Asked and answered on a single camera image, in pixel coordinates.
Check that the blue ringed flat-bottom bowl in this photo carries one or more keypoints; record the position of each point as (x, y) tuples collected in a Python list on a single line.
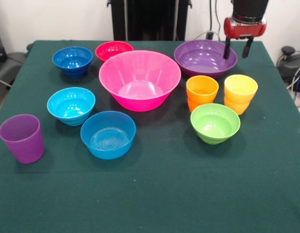
[(107, 140)]

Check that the small red-pink bowl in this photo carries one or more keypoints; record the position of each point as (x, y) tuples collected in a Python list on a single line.
[(108, 49)]

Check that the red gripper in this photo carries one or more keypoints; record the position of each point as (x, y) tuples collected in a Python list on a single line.
[(244, 30)]

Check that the purple bowl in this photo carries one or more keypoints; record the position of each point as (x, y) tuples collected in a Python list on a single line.
[(196, 63)]

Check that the dark green tablecloth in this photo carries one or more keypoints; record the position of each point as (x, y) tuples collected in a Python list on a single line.
[(164, 182)]

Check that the cyan bowl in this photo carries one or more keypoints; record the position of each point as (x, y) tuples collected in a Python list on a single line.
[(71, 106)]

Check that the yellow cup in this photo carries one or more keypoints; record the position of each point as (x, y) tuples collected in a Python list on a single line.
[(241, 88)]

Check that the dark blue bowl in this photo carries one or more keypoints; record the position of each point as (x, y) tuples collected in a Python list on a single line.
[(72, 69)]

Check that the large pink bowl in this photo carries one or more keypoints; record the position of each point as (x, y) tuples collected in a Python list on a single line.
[(140, 97)]

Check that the green bowl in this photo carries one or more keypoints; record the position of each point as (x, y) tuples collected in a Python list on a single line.
[(213, 126)]

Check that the purple cup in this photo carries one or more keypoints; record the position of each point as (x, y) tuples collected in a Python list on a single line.
[(22, 143)]

